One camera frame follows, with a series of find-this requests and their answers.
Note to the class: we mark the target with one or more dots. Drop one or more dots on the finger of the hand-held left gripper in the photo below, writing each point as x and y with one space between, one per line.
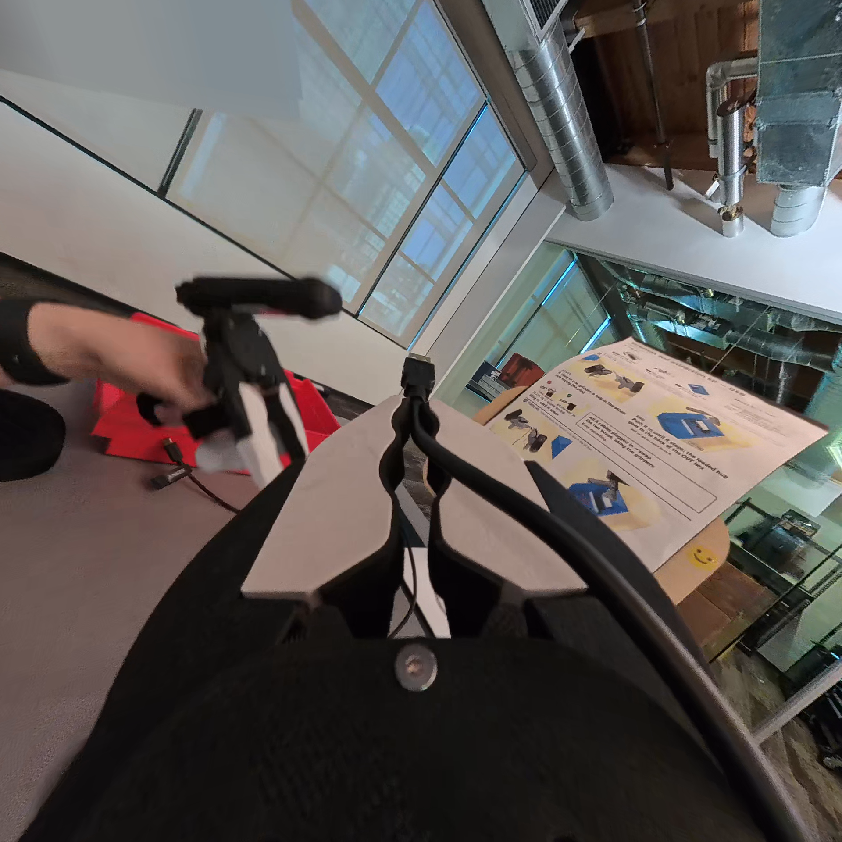
262 434
289 421

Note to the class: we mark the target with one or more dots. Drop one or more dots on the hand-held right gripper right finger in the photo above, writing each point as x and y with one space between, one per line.
487 559

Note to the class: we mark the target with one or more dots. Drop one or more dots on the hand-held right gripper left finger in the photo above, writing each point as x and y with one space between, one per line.
329 526

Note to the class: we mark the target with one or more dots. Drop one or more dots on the black usb hub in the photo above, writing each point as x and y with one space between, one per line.
172 475

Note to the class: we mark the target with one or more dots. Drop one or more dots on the red plastic box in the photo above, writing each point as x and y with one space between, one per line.
131 421

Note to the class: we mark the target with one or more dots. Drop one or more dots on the person's left forearm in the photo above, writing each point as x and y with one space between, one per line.
13 342

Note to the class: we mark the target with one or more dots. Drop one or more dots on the person's left hand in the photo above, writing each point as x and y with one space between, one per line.
118 355

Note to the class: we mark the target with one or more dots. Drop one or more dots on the dark red case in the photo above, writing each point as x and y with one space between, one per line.
523 375

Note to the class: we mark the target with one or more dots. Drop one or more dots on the printed instruction sheet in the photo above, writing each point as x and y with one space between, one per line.
658 447

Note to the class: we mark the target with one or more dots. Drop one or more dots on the yellow smiley sticker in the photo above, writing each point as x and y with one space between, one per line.
702 556

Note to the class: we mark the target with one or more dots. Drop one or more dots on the large grid window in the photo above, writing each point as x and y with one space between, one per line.
394 164

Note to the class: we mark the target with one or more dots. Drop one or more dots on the silver insulated pipe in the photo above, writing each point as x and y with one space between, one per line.
730 164

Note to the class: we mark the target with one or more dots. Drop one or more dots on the spiral round metal duct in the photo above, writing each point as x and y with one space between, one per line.
566 118

